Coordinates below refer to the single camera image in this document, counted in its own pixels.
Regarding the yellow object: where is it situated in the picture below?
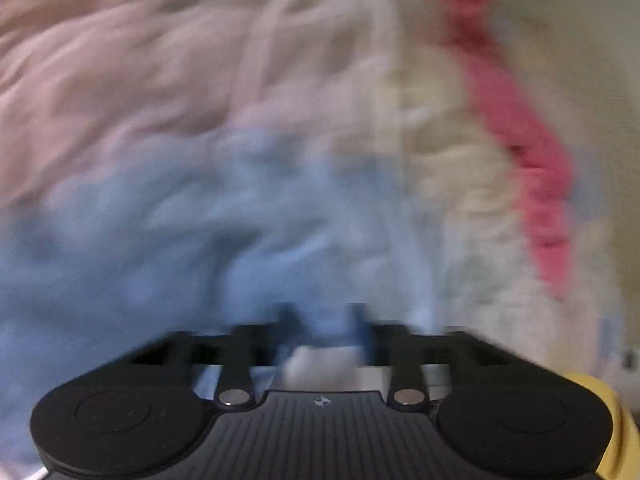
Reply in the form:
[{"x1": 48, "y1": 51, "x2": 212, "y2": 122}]
[{"x1": 565, "y1": 373, "x2": 640, "y2": 480}]

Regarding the pink bed quilt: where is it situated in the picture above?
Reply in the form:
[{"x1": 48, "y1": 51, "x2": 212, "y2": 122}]
[{"x1": 1, "y1": 0, "x2": 622, "y2": 377}]

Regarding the light blue blanket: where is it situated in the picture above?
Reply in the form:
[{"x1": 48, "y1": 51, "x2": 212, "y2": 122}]
[{"x1": 1, "y1": 130, "x2": 442, "y2": 479}]

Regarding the red pink garment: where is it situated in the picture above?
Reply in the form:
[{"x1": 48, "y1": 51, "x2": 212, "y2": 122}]
[{"x1": 444, "y1": 0, "x2": 574, "y2": 299}]

